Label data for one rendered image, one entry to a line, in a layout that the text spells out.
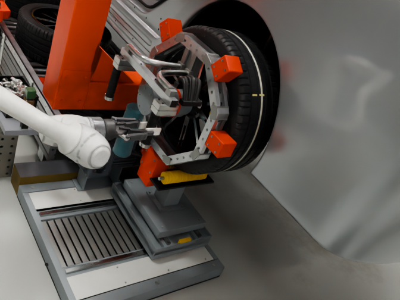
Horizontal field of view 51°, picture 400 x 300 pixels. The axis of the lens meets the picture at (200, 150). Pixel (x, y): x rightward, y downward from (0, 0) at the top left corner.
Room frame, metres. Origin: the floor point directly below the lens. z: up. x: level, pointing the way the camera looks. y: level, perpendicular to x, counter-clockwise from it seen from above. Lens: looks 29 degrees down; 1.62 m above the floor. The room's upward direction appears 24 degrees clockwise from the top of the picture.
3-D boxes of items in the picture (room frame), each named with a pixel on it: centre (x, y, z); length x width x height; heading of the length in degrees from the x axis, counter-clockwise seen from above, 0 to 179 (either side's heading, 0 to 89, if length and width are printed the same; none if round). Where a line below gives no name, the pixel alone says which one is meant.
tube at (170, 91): (1.52, 0.18, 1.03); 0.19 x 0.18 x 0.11; 138
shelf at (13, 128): (1.71, 0.93, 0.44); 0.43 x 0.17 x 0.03; 48
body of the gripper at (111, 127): (1.27, 0.31, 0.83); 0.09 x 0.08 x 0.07; 138
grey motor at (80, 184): (1.89, 0.40, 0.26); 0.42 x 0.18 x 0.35; 138
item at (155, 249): (1.81, 0.06, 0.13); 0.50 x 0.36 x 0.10; 48
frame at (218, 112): (1.68, 0.17, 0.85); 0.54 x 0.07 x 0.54; 48
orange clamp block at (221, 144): (1.47, -0.06, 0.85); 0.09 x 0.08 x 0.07; 48
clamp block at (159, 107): (1.41, 0.19, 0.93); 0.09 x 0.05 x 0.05; 138
